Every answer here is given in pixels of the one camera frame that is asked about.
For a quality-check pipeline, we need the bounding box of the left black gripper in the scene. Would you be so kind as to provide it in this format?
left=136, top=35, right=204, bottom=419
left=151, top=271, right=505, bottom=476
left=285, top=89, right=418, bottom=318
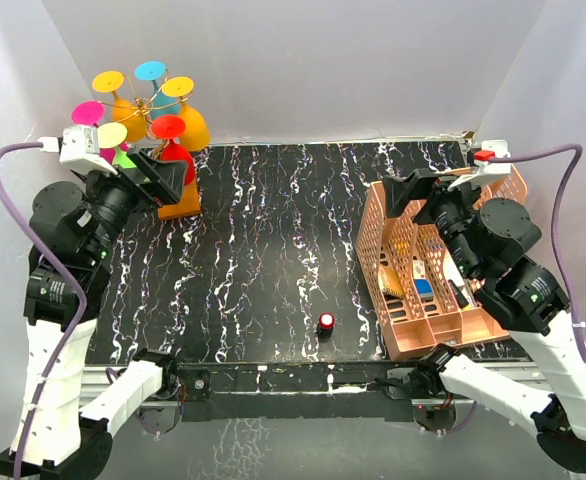
left=76, top=148, right=185, bottom=261

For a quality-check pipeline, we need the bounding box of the gold wire glass rack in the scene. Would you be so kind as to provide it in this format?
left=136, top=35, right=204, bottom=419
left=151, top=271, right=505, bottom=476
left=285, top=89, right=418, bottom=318
left=101, top=70, right=173, bottom=156

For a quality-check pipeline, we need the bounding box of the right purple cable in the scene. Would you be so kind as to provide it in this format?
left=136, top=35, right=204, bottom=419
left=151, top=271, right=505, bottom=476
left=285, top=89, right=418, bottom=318
left=492, top=143, right=586, bottom=391

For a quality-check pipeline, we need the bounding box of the orange wine glass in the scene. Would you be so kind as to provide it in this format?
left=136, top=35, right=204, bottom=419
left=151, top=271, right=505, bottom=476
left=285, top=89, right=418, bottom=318
left=161, top=76, right=211, bottom=152
left=92, top=70, right=147, bottom=143

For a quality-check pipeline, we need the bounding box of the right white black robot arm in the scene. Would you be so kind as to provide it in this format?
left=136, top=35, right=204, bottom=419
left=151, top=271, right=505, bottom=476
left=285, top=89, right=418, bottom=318
left=382, top=169, right=586, bottom=474

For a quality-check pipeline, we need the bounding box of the yellow book in organizer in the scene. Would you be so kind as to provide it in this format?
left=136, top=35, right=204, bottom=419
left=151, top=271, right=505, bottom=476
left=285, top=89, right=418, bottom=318
left=378, top=264, right=405, bottom=299

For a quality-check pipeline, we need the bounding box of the red black push button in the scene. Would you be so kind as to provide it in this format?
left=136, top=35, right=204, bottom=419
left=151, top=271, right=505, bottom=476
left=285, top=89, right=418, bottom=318
left=316, top=312, right=335, bottom=341

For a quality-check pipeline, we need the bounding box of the black device in organizer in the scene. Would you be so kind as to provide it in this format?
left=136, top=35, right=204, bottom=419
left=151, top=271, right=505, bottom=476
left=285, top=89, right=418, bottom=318
left=447, top=280, right=469, bottom=310

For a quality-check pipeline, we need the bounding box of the orange wooden rack base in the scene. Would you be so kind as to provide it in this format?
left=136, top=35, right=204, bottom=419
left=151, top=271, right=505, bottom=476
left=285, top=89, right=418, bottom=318
left=157, top=178, right=201, bottom=221

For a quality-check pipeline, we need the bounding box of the blue white box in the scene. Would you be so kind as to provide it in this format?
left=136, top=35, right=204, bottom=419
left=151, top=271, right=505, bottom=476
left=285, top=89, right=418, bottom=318
left=412, top=260, right=434, bottom=302

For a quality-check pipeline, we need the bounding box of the magenta wine glass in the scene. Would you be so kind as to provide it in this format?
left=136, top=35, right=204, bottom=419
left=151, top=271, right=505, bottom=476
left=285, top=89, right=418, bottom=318
left=70, top=100, right=116, bottom=164

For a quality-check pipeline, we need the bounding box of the green wine glass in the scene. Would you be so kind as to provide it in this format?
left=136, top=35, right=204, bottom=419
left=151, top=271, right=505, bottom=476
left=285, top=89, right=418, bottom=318
left=97, top=122, right=136, bottom=170

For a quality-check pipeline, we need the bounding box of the orange wine glass right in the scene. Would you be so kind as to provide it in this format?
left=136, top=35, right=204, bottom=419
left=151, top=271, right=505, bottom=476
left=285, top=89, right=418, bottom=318
left=161, top=76, right=211, bottom=152

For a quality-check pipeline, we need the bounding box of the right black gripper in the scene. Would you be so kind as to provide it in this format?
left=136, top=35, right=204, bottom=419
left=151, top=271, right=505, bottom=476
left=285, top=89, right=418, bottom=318
left=381, top=168, right=487, bottom=278

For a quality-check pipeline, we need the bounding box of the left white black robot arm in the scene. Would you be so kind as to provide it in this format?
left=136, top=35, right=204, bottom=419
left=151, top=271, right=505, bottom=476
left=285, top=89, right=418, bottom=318
left=0, top=149, right=188, bottom=479

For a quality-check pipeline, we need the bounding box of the orange wine glass left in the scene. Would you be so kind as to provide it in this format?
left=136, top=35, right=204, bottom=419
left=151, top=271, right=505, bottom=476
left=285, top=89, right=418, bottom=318
left=92, top=70, right=147, bottom=143

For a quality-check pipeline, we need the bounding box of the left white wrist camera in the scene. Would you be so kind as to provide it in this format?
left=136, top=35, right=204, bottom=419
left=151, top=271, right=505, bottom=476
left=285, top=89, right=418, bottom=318
left=59, top=125, right=116, bottom=176

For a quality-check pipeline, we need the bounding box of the red wine glass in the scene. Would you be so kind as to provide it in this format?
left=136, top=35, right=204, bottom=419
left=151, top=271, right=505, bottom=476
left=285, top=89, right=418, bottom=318
left=151, top=114, right=196, bottom=185

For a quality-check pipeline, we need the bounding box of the pink plastic file organizer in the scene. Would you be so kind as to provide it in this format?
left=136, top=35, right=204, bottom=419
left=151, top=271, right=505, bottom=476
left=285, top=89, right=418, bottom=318
left=356, top=181, right=509, bottom=361

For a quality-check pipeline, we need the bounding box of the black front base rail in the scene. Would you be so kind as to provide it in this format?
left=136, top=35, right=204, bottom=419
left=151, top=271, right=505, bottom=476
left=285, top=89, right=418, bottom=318
left=162, top=360, right=454, bottom=424

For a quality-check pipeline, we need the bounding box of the teal wine glass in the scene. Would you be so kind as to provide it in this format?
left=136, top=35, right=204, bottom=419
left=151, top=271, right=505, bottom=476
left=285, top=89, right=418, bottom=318
left=134, top=60, right=179, bottom=120

